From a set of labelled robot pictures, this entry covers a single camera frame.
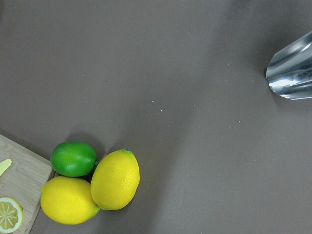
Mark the wooden cutting board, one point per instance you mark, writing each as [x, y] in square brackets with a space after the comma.
[23, 180]

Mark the yellow lemon outer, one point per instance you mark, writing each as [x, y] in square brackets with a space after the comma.
[115, 180]

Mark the upper lemon slice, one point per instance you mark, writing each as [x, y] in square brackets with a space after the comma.
[11, 215]

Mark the yellow lemon near board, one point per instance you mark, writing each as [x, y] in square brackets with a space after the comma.
[68, 200]

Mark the green lime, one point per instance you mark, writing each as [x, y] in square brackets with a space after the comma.
[73, 159]

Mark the metal ice scoop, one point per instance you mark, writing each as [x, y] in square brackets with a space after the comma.
[289, 73]

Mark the yellow plastic knife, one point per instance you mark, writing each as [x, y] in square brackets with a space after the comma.
[4, 165]

